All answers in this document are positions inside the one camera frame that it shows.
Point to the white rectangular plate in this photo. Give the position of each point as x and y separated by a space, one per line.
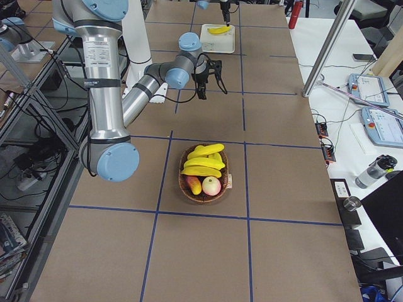
217 42

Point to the brown wicker basket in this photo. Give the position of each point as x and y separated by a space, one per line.
204 172

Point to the clear water bottle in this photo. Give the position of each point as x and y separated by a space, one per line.
382 165

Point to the orange mango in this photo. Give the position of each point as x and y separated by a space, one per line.
194 184

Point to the aluminium frame post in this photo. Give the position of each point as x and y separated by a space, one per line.
340 21

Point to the stack of books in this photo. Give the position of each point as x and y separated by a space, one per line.
13 246

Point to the red cylinder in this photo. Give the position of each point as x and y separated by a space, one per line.
296 8

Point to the blue teach pendant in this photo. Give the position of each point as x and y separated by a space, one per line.
382 128
370 88

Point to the silver reach stick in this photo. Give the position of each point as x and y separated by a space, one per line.
351 96

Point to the yellow banana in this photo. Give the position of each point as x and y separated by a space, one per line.
218 30
204 162
205 150

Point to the red apple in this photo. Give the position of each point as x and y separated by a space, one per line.
211 186

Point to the metal cup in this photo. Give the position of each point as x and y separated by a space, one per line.
352 203

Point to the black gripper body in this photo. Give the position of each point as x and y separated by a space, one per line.
224 10
201 79

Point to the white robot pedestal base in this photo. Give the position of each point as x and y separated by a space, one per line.
138 51

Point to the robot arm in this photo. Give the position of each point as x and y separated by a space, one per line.
121 77
203 4

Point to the upper blue teach pendant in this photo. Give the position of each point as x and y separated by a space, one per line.
370 88

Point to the lower blue teach pendant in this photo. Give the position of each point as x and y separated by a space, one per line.
382 128

